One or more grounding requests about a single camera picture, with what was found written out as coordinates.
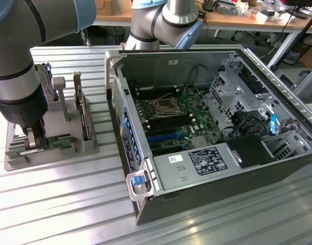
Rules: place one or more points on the CPU socket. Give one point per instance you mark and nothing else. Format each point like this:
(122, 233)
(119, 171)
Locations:
(164, 107)

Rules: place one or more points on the blue case latch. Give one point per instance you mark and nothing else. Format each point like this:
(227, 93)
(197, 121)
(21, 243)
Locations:
(137, 180)

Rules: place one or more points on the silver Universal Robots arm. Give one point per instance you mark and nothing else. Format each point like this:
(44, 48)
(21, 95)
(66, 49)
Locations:
(15, 38)

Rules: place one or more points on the green RAM stick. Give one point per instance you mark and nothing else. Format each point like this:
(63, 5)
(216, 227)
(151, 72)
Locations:
(14, 153)
(60, 142)

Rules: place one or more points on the graphics card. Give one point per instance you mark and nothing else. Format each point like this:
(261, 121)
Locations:
(83, 114)

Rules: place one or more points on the silver hard disk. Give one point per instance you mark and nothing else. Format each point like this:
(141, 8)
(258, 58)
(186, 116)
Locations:
(50, 84)

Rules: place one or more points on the grey power supply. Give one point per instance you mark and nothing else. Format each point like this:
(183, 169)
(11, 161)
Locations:
(186, 171)

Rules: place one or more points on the black open PC case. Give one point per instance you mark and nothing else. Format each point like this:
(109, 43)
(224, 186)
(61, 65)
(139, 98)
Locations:
(222, 194)

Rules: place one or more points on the green motherboard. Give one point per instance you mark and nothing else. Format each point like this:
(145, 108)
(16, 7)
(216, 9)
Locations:
(194, 120)

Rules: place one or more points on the metal disk bay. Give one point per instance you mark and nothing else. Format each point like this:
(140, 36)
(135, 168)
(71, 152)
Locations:
(235, 94)

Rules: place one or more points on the grey parts rack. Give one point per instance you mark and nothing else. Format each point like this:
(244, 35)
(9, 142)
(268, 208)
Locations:
(69, 153)

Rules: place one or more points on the black RAM slot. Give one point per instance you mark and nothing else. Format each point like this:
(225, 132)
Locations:
(158, 90)
(168, 123)

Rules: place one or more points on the blue expansion slot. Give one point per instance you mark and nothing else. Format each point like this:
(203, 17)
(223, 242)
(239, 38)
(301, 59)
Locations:
(162, 137)

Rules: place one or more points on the black waste bin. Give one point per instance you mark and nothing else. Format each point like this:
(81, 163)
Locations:
(117, 35)

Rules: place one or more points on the black tripod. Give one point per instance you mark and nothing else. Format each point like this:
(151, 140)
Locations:
(296, 38)

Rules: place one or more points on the wooden desk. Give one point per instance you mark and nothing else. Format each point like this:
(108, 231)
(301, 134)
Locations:
(247, 20)

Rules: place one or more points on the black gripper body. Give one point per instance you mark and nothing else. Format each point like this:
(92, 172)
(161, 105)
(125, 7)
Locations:
(20, 112)

